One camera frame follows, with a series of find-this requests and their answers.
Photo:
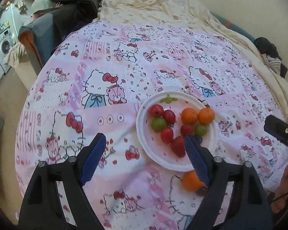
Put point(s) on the orange mandarin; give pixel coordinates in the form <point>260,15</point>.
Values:
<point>189,116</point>
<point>191,181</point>
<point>206,116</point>

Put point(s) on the white plastic bag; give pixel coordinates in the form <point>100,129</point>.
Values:
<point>39,5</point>

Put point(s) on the person right hand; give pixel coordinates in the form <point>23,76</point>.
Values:
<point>282,190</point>

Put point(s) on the red strawberry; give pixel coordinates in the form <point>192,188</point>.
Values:
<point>186,129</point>
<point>178,147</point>

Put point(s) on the white washing machine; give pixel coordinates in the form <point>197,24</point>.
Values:
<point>7,41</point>

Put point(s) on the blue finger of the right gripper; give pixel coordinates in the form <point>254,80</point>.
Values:
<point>277,128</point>

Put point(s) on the blue orange chair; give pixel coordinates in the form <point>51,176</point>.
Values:
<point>40,38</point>

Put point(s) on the striped garment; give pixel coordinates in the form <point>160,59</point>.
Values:
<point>272,63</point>

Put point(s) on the pink Hello Kitty quilt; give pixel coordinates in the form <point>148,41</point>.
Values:
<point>131,83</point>

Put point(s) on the pink strawberry plate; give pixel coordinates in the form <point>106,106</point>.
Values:
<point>151,141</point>

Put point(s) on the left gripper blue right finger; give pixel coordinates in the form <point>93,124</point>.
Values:
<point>248,207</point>

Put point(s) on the dark purple grape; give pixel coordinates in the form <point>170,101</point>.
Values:
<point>199,138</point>
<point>202,191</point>

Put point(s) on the cream floral blanket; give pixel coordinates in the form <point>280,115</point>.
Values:
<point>192,14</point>

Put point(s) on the beige towel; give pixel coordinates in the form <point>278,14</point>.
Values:
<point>15,55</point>

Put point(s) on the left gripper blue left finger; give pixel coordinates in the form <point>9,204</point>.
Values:
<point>41,207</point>

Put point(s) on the green grape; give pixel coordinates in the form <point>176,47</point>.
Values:
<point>158,124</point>
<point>200,130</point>

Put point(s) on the black clothes pile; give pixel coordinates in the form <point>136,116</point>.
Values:
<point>265,46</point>

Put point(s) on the red cherry tomato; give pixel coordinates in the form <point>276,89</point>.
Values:
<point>169,116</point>
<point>156,110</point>
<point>167,135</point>

